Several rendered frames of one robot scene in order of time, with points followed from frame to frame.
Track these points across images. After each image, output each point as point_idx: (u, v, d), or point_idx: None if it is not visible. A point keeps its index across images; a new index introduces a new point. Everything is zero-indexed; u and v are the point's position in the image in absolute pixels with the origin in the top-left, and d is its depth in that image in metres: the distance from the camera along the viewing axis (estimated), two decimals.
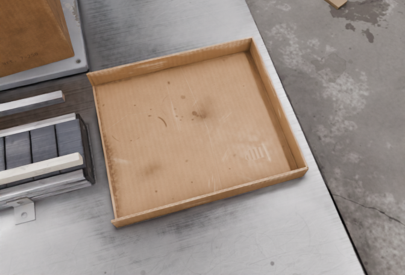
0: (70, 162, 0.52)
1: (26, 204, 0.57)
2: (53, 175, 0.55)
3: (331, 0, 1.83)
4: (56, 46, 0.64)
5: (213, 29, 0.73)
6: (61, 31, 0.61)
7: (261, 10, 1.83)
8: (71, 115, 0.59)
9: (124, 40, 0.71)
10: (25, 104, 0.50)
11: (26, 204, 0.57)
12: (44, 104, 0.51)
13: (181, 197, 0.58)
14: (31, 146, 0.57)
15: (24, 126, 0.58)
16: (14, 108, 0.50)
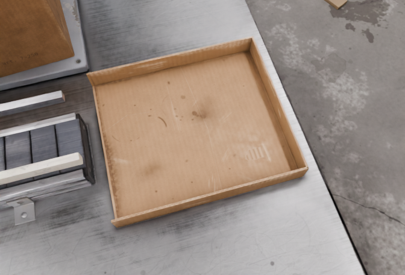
0: (70, 162, 0.52)
1: (26, 204, 0.57)
2: (53, 175, 0.55)
3: (331, 0, 1.83)
4: (56, 46, 0.64)
5: (213, 29, 0.73)
6: (61, 31, 0.61)
7: (261, 10, 1.83)
8: (71, 115, 0.59)
9: (124, 40, 0.71)
10: (25, 104, 0.50)
11: (26, 204, 0.57)
12: (44, 104, 0.51)
13: (181, 197, 0.58)
14: (31, 146, 0.57)
15: (24, 126, 0.58)
16: (14, 108, 0.50)
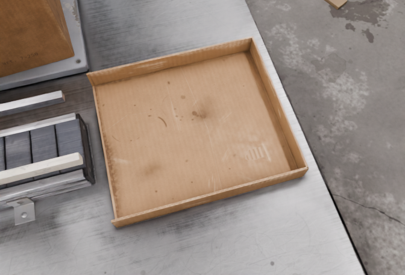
0: (70, 162, 0.52)
1: (26, 204, 0.57)
2: (53, 175, 0.55)
3: (331, 0, 1.83)
4: (56, 46, 0.64)
5: (213, 29, 0.73)
6: (61, 31, 0.61)
7: (261, 10, 1.83)
8: (71, 115, 0.59)
9: (124, 40, 0.71)
10: (25, 104, 0.50)
11: (26, 204, 0.57)
12: (44, 104, 0.51)
13: (181, 197, 0.58)
14: (31, 146, 0.57)
15: (24, 126, 0.58)
16: (14, 108, 0.50)
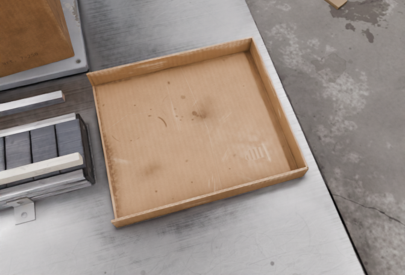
0: (70, 162, 0.52)
1: (26, 204, 0.57)
2: (53, 175, 0.55)
3: (331, 0, 1.83)
4: (56, 46, 0.64)
5: (213, 29, 0.73)
6: (61, 31, 0.61)
7: (261, 10, 1.83)
8: (71, 115, 0.59)
9: (124, 40, 0.71)
10: (25, 104, 0.50)
11: (26, 204, 0.57)
12: (44, 104, 0.51)
13: (181, 197, 0.58)
14: (31, 146, 0.57)
15: (24, 126, 0.58)
16: (14, 108, 0.50)
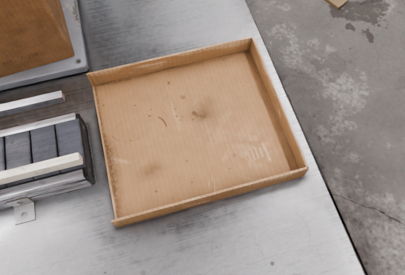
0: (70, 162, 0.52)
1: (26, 204, 0.57)
2: (53, 175, 0.55)
3: (331, 0, 1.83)
4: (56, 46, 0.64)
5: (213, 29, 0.73)
6: (61, 31, 0.61)
7: (261, 10, 1.83)
8: (71, 115, 0.59)
9: (124, 40, 0.71)
10: (25, 104, 0.50)
11: (26, 204, 0.57)
12: (44, 104, 0.51)
13: (181, 197, 0.58)
14: (31, 146, 0.57)
15: (24, 126, 0.58)
16: (14, 108, 0.50)
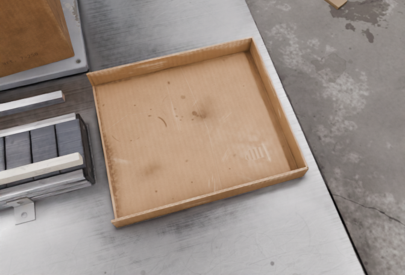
0: (70, 162, 0.52)
1: (26, 204, 0.57)
2: (53, 175, 0.55)
3: (331, 0, 1.83)
4: (56, 46, 0.64)
5: (213, 29, 0.73)
6: (61, 31, 0.61)
7: (261, 10, 1.83)
8: (71, 115, 0.59)
9: (124, 40, 0.71)
10: (25, 104, 0.50)
11: (26, 204, 0.57)
12: (44, 104, 0.51)
13: (181, 197, 0.58)
14: (31, 146, 0.57)
15: (24, 126, 0.58)
16: (14, 108, 0.50)
